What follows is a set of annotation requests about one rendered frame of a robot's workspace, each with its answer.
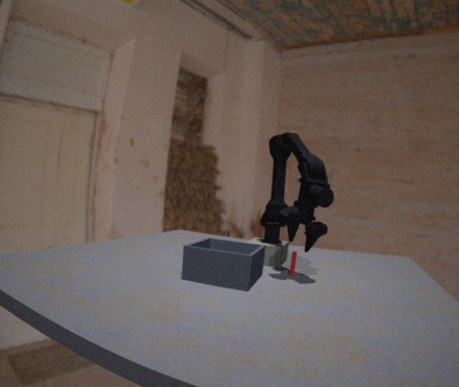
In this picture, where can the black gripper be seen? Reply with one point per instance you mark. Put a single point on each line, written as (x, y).
(313, 230)

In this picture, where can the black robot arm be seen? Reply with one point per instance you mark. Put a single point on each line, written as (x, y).
(314, 185)

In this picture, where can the red peg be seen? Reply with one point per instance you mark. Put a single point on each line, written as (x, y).
(292, 265)

